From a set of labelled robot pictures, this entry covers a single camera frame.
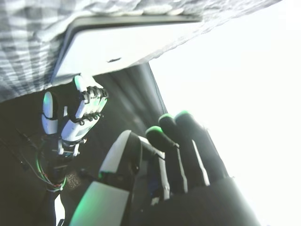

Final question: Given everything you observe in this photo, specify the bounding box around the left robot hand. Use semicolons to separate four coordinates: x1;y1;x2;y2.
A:
69;110;261;226

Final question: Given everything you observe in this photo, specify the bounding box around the silver laptop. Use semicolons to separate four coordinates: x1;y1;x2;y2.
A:
50;15;203;82

